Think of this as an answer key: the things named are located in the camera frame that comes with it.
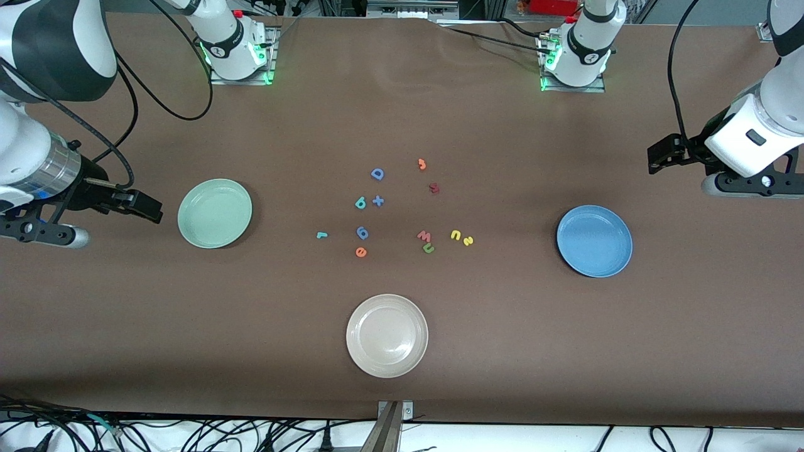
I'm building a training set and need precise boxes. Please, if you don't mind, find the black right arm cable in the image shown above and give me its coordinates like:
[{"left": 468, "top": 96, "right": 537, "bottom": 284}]
[{"left": 60, "top": 0, "right": 214, "bottom": 189}]

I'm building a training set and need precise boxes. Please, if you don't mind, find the teal floor cable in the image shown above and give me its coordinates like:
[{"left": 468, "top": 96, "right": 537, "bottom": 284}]
[{"left": 87, "top": 413, "right": 121, "bottom": 438}]

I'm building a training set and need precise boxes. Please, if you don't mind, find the black table cable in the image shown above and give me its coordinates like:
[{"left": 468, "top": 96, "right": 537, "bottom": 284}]
[
  {"left": 433, "top": 21, "right": 547, "bottom": 52},
  {"left": 496, "top": 17, "right": 553, "bottom": 41}
]

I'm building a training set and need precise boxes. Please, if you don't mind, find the aluminium post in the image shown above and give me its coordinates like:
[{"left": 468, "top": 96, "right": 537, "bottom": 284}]
[{"left": 361, "top": 401, "right": 404, "bottom": 452}]

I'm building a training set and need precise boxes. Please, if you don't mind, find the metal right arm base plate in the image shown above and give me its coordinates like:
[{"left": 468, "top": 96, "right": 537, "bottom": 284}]
[{"left": 209, "top": 25, "right": 278, "bottom": 86}]

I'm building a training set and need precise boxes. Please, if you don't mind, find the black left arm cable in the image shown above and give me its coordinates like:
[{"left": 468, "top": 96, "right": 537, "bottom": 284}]
[{"left": 667, "top": 0, "right": 701, "bottom": 158}]

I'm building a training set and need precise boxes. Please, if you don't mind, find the red box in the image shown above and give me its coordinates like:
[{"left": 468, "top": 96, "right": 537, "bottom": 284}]
[{"left": 528, "top": 0, "right": 582, "bottom": 16}]

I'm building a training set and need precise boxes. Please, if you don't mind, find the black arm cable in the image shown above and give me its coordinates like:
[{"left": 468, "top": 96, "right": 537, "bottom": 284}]
[
  {"left": 667, "top": 0, "right": 701, "bottom": 158},
  {"left": 60, "top": 0, "right": 214, "bottom": 189}
]

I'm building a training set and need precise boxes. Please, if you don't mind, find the beige plate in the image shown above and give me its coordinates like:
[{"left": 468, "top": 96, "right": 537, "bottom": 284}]
[{"left": 345, "top": 294, "right": 430, "bottom": 379}]

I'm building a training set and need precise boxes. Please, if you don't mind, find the mint green plate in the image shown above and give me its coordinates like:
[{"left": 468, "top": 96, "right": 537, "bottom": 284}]
[{"left": 177, "top": 178, "right": 253, "bottom": 250}]

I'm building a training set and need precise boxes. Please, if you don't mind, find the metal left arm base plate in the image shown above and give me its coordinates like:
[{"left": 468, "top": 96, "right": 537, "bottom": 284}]
[{"left": 537, "top": 31, "right": 607, "bottom": 94}]

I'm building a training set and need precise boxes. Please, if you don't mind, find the aluminium frame profile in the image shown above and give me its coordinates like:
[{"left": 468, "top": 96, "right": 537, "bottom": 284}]
[{"left": 366, "top": 0, "right": 460, "bottom": 19}]

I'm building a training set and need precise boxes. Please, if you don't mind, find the blue plate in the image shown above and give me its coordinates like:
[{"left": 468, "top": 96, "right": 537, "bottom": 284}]
[{"left": 556, "top": 205, "right": 634, "bottom": 279}]

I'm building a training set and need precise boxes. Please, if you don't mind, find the small metal bracket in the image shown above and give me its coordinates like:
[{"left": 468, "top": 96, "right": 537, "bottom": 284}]
[{"left": 377, "top": 401, "right": 414, "bottom": 421}]

